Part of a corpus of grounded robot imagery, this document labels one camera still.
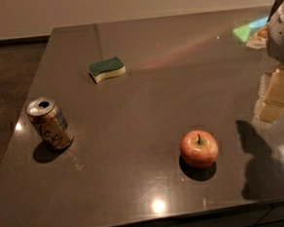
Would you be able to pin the crumpled snack bag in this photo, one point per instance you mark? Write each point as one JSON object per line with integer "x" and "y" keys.
{"x": 258, "y": 40}

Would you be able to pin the green and yellow sponge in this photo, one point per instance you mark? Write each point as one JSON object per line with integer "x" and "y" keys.
{"x": 106, "y": 69}

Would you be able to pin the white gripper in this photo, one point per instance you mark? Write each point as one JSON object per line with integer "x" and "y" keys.
{"x": 281, "y": 38}

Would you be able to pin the red apple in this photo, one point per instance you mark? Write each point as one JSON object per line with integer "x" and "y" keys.
{"x": 199, "y": 149}

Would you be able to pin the dark upright post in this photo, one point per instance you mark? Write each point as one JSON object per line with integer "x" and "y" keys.
{"x": 275, "y": 5}

